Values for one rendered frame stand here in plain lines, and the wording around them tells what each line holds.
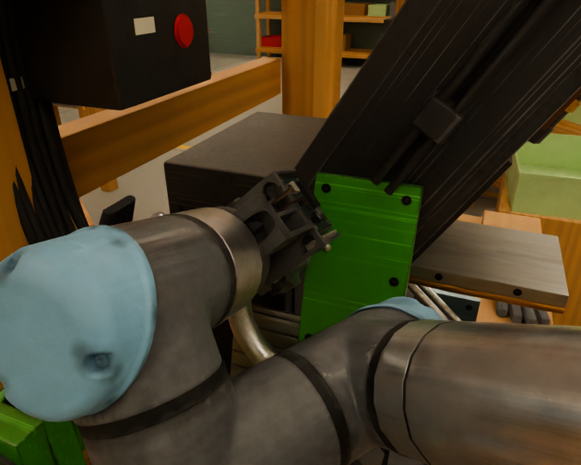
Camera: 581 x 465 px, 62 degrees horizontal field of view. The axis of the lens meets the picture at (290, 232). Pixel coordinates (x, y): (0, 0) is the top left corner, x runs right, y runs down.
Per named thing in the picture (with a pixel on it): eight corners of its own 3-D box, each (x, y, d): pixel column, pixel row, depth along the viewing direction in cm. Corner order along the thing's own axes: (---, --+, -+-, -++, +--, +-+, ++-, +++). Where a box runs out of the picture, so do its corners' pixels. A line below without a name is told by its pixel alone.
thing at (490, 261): (552, 254, 72) (558, 235, 70) (563, 316, 58) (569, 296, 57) (304, 211, 84) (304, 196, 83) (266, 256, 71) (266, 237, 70)
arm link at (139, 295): (-1, 459, 21) (-69, 269, 20) (153, 357, 31) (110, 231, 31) (142, 438, 18) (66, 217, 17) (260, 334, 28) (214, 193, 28)
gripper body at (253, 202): (346, 235, 43) (302, 266, 31) (274, 287, 46) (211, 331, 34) (295, 165, 43) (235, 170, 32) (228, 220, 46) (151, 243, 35)
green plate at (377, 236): (403, 344, 62) (430, 180, 57) (392, 373, 54) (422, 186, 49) (317, 322, 66) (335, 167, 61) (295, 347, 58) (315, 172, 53)
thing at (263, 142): (342, 283, 100) (351, 120, 85) (287, 385, 76) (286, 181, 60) (261, 266, 106) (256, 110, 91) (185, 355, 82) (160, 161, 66)
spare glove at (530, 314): (478, 267, 106) (480, 256, 105) (529, 273, 104) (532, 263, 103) (487, 323, 89) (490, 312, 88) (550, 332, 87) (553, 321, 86)
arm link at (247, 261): (174, 355, 30) (103, 249, 31) (210, 330, 35) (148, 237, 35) (261, 294, 28) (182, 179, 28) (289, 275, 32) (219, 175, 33)
